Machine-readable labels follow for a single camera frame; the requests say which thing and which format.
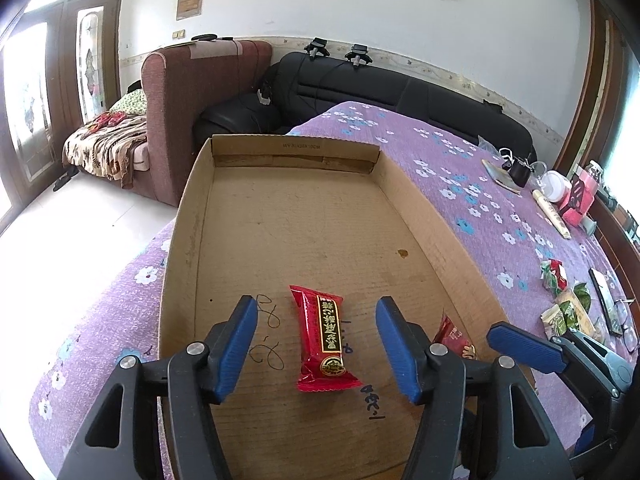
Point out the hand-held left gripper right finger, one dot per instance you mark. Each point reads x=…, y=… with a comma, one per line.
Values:
x=396, y=350

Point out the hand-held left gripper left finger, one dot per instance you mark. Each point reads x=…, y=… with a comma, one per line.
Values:
x=235, y=347

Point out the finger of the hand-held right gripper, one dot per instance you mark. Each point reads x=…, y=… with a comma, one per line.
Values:
x=522, y=350

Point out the pale green white snack packet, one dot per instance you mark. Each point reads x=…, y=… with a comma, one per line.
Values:
x=552, y=321

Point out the dark red patterned snack packet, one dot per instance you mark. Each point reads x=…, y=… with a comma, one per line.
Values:
x=452, y=335

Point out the large green snack packet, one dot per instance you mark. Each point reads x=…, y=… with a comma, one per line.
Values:
x=575, y=305

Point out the cardboard box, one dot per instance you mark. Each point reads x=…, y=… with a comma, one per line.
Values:
x=300, y=220

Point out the eyeglasses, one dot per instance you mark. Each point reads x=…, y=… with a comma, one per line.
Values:
x=625, y=302

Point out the dark smartphone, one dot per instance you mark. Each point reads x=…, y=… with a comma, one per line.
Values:
x=602, y=297

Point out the pale green object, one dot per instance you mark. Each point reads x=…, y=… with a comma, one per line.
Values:
x=590, y=226

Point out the cream tube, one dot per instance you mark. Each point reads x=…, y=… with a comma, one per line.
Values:
x=550, y=210

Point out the pink sleeved bottle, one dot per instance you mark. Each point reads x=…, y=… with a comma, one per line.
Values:
x=580, y=215

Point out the white cup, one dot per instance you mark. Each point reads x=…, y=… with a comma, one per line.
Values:
x=555, y=187

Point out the black phone stand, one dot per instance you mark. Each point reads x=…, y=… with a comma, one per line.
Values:
x=579, y=186

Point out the black cup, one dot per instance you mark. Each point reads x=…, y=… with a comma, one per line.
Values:
x=520, y=174

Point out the olive booklet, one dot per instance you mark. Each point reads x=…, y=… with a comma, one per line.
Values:
x=497, y=175

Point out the clear glass cup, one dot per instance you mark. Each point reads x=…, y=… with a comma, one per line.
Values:
x=538, y=169

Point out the purple floral tablecloth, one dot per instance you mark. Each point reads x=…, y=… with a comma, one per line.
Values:
x=450, y=170

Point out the dark slippers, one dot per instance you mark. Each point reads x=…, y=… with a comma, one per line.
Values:
x=65, y=180

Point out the floral bed blanket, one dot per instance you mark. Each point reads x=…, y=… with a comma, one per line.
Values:
x=100, y=150

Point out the brown fabric sofa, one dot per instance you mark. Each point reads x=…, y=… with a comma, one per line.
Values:
x=170, y=110

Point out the black leather sofa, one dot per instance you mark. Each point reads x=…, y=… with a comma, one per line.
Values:
x=390, y=95

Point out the red items on bed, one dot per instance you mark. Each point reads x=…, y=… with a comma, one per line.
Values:
x=107, y=120

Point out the green patterned pillow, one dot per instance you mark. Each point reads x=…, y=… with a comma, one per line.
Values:
x=129, y=103

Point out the black clamp device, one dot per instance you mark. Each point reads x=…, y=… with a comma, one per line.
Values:
x=357, y=54
x=316, y=47

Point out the black device on sofa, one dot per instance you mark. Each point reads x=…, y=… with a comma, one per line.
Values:
x=205, y=37

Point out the wooden glass door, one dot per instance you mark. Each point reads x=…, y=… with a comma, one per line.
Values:
x=65, y=85

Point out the small framed certificate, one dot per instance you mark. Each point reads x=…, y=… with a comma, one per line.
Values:
x=190, y=4

